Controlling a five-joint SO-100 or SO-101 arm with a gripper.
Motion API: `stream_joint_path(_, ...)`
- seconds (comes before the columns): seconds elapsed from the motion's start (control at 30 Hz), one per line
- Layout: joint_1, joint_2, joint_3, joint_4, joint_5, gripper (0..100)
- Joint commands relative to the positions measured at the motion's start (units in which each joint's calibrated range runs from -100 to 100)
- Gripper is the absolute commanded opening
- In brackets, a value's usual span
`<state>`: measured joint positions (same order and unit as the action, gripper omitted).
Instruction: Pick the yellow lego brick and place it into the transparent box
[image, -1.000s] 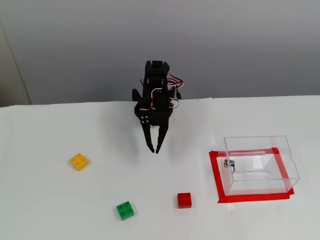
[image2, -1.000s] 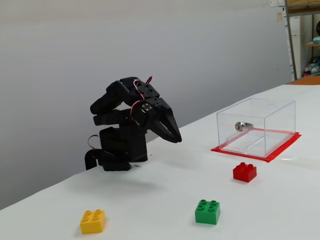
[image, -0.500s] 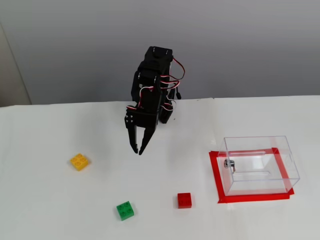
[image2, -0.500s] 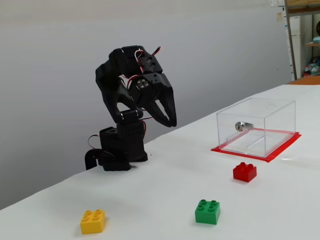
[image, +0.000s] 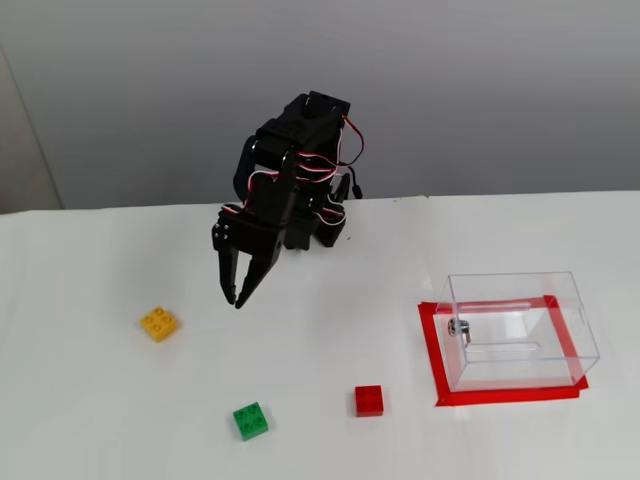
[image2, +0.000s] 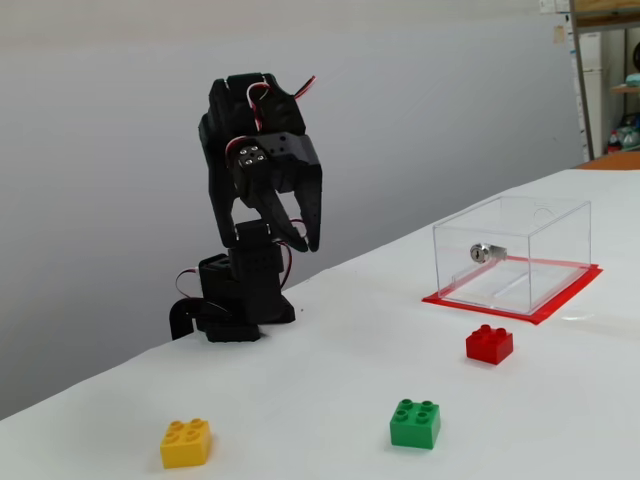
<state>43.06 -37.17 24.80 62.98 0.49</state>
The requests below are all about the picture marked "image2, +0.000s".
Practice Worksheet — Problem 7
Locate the transparent plastic box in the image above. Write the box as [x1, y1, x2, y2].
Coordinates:
[432, 194, 592, 316]

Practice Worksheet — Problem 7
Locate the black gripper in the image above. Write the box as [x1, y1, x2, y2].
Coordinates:
[231, 130, 323, 253]

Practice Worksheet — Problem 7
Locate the red tape square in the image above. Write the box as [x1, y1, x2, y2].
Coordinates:
[421, 255, 604, 327]

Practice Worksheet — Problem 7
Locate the metal shelf rack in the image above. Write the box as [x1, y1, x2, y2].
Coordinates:
[568, 0, 640, 162]

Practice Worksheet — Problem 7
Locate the white cardboard boxes stack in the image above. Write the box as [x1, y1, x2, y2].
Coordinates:
[579, 31, 607, 157]

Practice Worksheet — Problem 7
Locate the black table clamp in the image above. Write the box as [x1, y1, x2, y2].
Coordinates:
[168, 298, 202, 342]

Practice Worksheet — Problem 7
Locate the orange wooden table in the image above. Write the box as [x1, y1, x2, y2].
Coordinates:
[574, 150, 640, 172]

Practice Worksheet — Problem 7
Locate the clear plastic bag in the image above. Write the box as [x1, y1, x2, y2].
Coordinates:
[617, 113, 640, 152]

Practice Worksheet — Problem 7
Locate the silver cylinder lock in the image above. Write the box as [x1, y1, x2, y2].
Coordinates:
[468, 242, 507, 265]

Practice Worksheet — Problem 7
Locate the yellow lego brick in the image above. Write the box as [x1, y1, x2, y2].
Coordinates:
[159, 418, 213, 470]

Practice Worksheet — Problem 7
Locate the green lego brick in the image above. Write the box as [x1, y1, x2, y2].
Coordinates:
[389, 398, 442, 450]

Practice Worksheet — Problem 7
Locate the red lego brick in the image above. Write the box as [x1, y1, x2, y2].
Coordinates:
[465, 324, 515, 366]

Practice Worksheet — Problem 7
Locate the red white servo cable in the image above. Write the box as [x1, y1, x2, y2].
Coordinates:
[174, 268, 201, 301]
[246, 75, 318, 134]
[224, 135, 251, 169]
[276, 218, 309, 292]

